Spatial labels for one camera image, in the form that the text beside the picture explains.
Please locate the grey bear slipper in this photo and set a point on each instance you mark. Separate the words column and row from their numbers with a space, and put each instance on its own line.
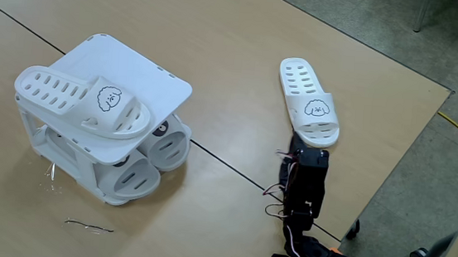
column 182, row 141
column 132, row 191

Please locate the clear tape piece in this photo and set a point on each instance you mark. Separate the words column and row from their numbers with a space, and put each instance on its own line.
column 52, row 171

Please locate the white poodle slipper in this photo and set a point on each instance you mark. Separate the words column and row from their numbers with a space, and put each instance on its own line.
column 323, row 118
column 80, row 115

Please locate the metal chair leg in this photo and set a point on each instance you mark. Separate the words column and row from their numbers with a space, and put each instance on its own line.
column 421, row 16

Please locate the grey table leg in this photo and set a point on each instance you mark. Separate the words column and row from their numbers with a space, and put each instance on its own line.
column 441, row 249

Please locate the white two-shelf shoe rack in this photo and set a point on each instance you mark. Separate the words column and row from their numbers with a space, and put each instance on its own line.
column 142, row 71

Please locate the clear tape strip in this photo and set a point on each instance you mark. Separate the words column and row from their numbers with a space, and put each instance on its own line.
column 91, row 227

